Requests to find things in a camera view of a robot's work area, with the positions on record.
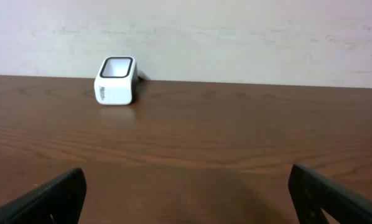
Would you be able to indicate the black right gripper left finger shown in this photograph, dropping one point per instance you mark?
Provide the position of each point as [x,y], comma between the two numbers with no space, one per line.
[59,200]

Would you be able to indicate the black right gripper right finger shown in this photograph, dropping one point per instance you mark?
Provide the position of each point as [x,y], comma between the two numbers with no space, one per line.
[313,195]

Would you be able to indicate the white barcode scanner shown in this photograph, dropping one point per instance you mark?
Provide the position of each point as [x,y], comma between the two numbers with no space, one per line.
[116,81]

